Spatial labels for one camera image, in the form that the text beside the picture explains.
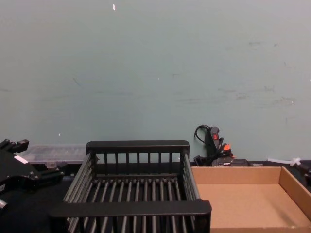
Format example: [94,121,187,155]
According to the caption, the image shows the plain pale wall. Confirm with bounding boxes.
[0,0,311,163]

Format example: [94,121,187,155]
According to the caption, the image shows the clear plastic case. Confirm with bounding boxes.
[20,143,88,168]

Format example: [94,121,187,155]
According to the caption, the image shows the black power cord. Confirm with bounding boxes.
[193,124,235,167]

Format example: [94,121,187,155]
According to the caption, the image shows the small white plastic piece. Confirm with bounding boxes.
[267,157,302,166]

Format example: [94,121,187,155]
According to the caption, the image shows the black rack with steel bars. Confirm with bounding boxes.
[47,140,212,233]

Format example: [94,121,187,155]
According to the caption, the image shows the black corded tool red switch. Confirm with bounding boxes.
[205,125,251,167]

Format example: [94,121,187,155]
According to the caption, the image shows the shallow brown cardboard tray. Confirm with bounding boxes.
[191,166,311,233]

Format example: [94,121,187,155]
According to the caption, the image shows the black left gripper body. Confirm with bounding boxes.
[0,149,40,195]

